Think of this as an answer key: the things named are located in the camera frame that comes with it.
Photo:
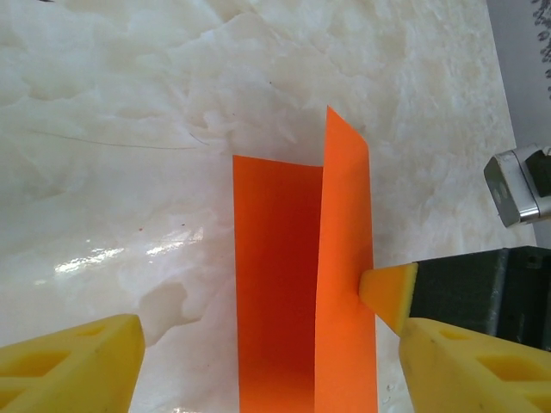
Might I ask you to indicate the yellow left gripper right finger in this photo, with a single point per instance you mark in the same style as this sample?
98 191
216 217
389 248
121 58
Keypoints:
465 378

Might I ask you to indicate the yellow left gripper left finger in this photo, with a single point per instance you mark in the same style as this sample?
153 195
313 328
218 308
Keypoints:
64 374

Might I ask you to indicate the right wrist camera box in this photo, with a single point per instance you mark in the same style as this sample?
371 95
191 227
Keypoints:
512 189

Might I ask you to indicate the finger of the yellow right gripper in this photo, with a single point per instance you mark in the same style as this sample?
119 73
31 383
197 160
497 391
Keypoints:
387 292

